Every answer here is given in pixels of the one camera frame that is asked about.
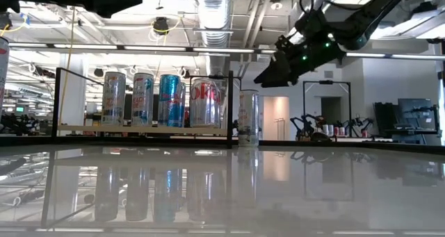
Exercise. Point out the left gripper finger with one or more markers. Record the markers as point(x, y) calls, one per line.
point(114, 0)

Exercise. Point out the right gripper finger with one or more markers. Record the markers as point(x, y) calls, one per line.
point(278, 72)

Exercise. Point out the white Celsius can orange lettering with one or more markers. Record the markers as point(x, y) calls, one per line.
point(248, 119)

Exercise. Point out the silver Diet Coke can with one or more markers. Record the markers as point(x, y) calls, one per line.
point(205, 105)
point(224, 108)

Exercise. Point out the white Peach Vibe Celsius can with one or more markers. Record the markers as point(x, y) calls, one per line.
point(3, 77)
point(142, 101)

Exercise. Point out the blue silver Red Bull can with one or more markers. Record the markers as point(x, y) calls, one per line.
point(183, 105)
point(169, 101)

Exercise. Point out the silver Tropical Vibe Celsius can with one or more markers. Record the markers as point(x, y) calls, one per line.
point(113, 101)

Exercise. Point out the background black robot arm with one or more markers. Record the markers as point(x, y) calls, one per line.
point(358, 124)
point(306, 126)
point(17, 124)

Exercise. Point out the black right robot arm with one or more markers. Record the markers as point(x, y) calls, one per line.
point(368, 21)

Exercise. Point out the long ceiling light strip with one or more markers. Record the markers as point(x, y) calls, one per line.
point(104, 48)
point(400, 56)

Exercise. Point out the round ceiling sensor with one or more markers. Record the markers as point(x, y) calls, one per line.
point(276, 4)

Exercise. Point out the small background white can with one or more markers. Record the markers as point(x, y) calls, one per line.
point(331, 130)
point(325, 130)

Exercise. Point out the white ceiling light panel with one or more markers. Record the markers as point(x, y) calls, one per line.
point(417, 25)

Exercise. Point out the white building column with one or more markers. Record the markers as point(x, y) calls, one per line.
point(74, 101)

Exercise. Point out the black computer monitor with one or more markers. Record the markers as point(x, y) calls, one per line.
point(128, 108)

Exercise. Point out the green lit screen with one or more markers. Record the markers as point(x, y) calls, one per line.
point(19, 109)

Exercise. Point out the black desk monitor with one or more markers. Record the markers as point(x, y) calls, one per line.
point(413, 112)

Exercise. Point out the black background rig frame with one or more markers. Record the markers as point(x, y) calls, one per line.
point(327, 81)

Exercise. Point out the black overhead camera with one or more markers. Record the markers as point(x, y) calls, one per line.
point(161, 25)

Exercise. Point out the silver ventilation duct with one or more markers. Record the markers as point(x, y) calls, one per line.
point(212, 14)

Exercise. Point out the black aluminium table frame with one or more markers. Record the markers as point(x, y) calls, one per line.
point(104, 141)

